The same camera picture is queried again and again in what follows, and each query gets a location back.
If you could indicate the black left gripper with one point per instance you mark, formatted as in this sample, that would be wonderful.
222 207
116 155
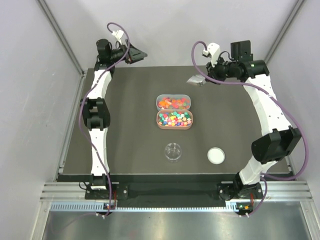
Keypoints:
129 53

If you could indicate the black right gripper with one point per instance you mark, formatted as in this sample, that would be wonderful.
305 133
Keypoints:
212 72

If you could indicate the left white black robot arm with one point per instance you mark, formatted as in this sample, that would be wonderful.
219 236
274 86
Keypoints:
96 115

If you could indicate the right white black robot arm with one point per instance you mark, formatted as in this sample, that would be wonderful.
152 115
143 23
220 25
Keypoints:
278 137

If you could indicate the clear oval gummy box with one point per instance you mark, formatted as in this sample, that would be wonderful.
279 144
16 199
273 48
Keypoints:
173 102

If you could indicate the pink oval candy box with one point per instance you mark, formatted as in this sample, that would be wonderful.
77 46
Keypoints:
170 119

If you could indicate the white round jar lid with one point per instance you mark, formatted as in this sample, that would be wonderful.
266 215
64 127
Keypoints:
216 155

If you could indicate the clear round glass jar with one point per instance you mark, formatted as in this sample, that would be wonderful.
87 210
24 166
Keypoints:
173 152

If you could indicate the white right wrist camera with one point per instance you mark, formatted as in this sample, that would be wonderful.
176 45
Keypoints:
213 52

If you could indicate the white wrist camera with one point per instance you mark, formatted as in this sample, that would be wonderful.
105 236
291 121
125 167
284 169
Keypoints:
118 35
213 52

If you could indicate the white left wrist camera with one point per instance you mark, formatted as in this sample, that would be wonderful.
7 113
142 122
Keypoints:
118 35

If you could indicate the left aluminium corner post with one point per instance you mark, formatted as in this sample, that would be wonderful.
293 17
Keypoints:
60 35

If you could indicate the aluminium corner post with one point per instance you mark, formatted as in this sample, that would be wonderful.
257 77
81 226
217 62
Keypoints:
60 35
298 5

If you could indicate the right aluminium corner post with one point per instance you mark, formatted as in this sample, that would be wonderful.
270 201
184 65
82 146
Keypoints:
298 5

